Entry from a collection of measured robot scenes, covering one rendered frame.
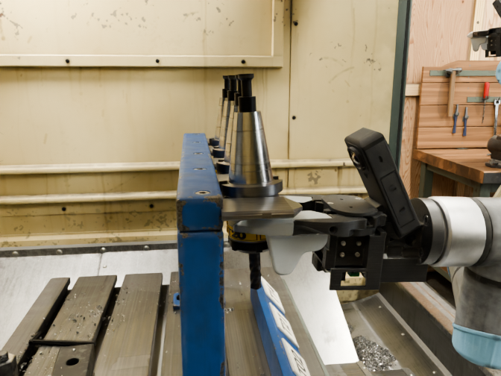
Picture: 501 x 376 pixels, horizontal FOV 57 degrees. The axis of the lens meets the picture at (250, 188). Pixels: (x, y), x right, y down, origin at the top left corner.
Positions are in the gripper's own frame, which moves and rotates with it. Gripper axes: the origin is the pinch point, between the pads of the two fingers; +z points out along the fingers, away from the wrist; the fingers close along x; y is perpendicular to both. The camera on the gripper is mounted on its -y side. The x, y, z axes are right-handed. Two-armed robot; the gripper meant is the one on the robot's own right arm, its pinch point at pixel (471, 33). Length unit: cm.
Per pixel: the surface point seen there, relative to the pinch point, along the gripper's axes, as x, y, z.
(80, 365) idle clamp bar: -125, 33, -59
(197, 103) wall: -88, 8, 6
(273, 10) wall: -66, -13, -1
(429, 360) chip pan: -54, 71, -41
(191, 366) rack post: -114, 24, -79
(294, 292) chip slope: -76, 58, -16
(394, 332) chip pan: -53, 72, -27
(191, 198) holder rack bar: -111, 8, -79
